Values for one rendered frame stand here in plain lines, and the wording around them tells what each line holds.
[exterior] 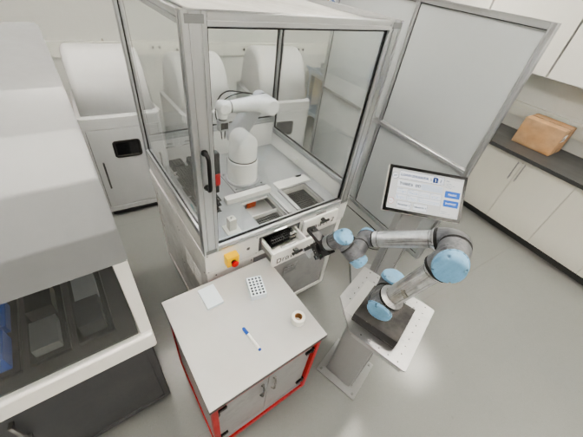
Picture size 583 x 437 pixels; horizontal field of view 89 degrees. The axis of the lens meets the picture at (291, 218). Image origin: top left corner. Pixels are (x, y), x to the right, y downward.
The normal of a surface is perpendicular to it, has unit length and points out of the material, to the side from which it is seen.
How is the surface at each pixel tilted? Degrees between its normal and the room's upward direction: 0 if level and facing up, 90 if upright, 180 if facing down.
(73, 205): 69
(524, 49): 90
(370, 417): 0
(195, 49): 90
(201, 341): 0
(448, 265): 83
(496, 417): 0
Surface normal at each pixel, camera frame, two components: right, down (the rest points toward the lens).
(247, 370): 0.12, -0.75
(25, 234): 0.58, 0.29
